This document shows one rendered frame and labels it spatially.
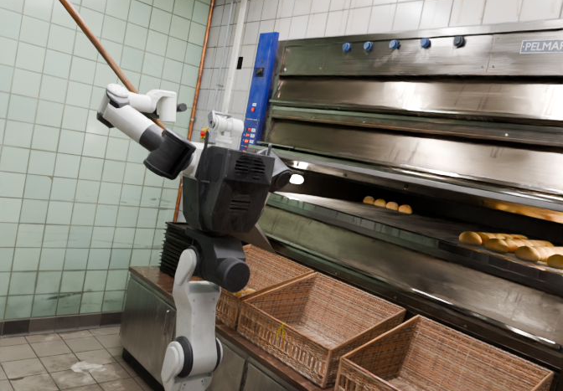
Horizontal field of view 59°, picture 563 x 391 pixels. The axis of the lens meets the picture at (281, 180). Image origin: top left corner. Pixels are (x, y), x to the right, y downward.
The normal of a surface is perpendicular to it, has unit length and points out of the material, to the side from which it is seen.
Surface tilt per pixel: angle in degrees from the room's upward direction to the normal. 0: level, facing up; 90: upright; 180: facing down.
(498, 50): 92
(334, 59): 90
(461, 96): 69
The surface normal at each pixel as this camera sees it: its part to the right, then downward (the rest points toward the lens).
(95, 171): 0.65, 0.16
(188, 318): -0.74, -0.11
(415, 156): -0.63, -0.43
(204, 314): 0.67, -0.12
